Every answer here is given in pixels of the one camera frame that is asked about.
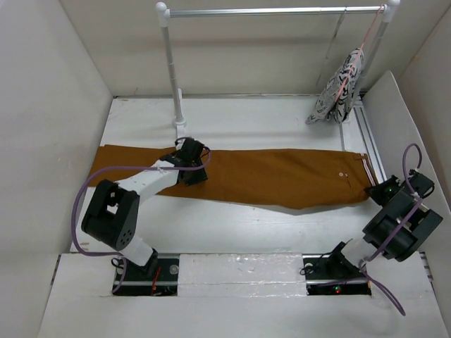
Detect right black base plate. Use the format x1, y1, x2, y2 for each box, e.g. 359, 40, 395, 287
299, 253, 371, 296

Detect grey clothes hanger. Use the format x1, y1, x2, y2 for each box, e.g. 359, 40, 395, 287
316, 8, 347, 86

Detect white foam block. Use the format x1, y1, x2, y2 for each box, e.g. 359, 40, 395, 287
178, 253, 307, 298

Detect pink clothes hanger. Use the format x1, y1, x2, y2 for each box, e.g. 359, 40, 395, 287
334, 4, 385, 102

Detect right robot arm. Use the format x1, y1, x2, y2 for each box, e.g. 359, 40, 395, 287
326, 170, 443, 277

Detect brown trousers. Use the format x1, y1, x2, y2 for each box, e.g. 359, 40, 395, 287
92, 144, 381, 212

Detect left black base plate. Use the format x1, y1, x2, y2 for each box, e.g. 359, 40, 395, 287
111, 254, 180, 296

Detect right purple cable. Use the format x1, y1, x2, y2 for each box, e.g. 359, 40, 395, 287
357, 143, 424, 317

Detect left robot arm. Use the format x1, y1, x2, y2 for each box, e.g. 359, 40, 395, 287
81, 137, 211, 280

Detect white and silver clothes rack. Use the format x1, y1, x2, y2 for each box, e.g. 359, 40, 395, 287
155, 1, 401, 148

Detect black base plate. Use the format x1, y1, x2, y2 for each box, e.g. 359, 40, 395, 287
111, 254, 180, 296
299, 253, 371, 296

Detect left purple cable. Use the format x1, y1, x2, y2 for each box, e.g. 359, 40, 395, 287
71, 137, 212, 293

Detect black and white patterned garment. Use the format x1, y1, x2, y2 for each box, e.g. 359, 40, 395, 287
305, 48, 364, 125

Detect purple cable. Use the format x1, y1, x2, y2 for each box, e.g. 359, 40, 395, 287
357, 143, 424, 317
71, 137, 212, 293

